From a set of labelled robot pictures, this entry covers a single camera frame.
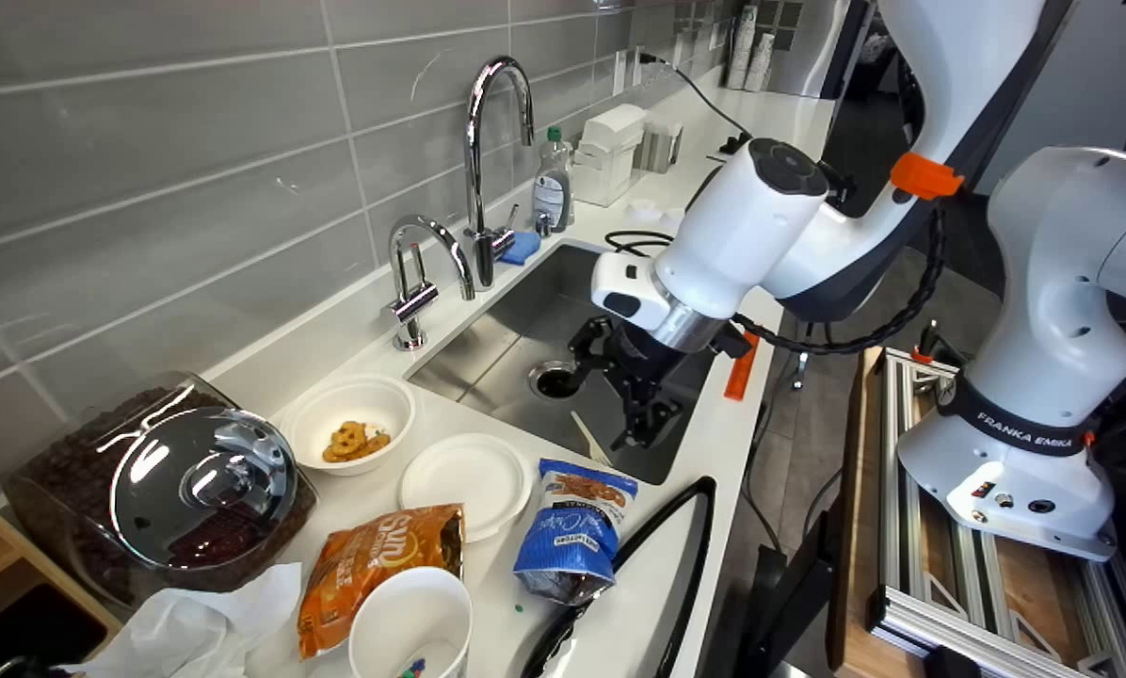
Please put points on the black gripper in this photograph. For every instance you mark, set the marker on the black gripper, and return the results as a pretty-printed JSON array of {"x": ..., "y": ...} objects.
[{"x": 653, "y": 383}]

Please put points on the blue pretzel snack packet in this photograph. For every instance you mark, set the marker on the blue pretzel snack packet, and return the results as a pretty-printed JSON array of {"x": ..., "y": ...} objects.
[{"x": 579, "y": 533}]

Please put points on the small white plate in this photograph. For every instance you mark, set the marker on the small white plate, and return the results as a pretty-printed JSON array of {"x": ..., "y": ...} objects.
[{"x": 475, "y": 471}]

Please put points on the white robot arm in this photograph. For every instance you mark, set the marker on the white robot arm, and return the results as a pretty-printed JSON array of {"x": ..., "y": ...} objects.
[{"x": 1010, "y": 446}]

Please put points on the blue sponge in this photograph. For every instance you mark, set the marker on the blue sponge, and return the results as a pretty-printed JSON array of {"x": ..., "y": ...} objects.
[{"x": 517, "y": 248}]

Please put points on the clear soap bottle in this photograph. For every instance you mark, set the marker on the clear soap bottle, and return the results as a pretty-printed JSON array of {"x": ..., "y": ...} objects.
[{"x": 551, "y": 201}]

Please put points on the small chrome faucet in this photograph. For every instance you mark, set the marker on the small chrome faucet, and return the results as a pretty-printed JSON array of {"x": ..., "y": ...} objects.
[{"x": 412, "y": 283}]

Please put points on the white napkin dispenser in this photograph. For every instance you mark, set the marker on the white napkin dispenser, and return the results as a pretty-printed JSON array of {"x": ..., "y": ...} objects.
[{"x": 604, "y": 156}]

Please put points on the metal napkin holder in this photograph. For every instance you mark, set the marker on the metal napkin holder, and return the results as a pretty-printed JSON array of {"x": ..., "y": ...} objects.
[{"x": 656, "y": 149}]

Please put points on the white bowl with snacks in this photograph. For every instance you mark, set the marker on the white bowl with snacks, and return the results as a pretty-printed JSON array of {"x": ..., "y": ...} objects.
[{"x": 347, "y": 427}]

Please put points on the orange snack bag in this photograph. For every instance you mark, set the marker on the orange snack bag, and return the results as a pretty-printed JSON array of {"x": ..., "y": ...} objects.
[{"x": 359, "y": 559}]

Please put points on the tall chrome faucet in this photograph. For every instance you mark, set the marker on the tall chrome faucet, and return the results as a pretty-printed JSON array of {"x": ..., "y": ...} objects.
[{"x": 494, "y": 81}]

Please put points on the white plastic bag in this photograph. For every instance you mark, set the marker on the white plastic bag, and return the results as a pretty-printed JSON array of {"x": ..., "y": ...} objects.
[{"x": 209, "y": 635}]

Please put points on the glass pot lid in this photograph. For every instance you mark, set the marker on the glass pot lid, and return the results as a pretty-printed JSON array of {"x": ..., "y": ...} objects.
[{"x": 201, "y": 489}]

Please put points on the dark brown container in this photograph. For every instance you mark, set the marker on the dark brown container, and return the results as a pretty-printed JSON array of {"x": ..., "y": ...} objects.
[{"x": 61, "y": 503}]

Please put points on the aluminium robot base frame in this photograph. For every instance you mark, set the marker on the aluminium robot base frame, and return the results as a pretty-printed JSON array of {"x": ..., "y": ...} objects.
[{"x": 938, "y": 586}]

